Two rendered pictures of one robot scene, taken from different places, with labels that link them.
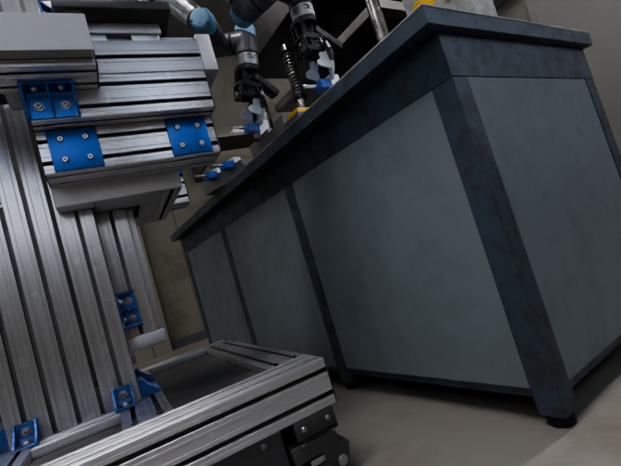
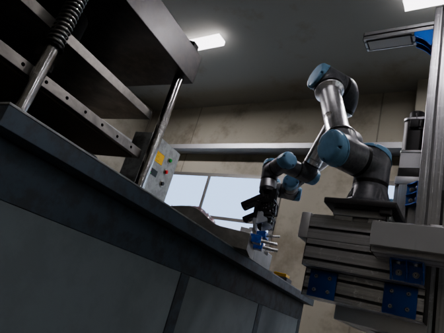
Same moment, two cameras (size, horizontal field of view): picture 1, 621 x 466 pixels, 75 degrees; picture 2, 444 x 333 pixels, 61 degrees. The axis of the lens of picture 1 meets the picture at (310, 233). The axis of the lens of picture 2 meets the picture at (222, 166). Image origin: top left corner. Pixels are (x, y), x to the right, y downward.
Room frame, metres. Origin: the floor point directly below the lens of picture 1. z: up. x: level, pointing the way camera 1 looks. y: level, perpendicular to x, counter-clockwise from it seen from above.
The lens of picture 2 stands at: (2.29, 1.41, 0.61)
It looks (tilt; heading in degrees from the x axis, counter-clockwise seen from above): 20 degrees up; 245
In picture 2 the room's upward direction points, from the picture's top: 16 degrees clockwise
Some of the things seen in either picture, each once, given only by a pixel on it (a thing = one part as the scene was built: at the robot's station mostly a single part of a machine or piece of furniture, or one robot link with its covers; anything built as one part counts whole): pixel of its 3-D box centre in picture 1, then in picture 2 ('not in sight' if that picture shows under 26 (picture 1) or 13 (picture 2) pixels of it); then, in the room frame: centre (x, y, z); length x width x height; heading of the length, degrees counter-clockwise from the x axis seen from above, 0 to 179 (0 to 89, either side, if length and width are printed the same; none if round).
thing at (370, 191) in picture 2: not in sight; (368, 197); (1.31, 0.53, 1.09); 0.15 x 0.15 x 0.10
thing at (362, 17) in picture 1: (359, 67); (36, 57); (2.52, -0.61, 1.51); 1.10 x 0.70 x 0.05; 34
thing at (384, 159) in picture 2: not in sight; (371, 165); (1.32, 0.53, 1.20); 0.13 x 0.12 x 0.14; 175
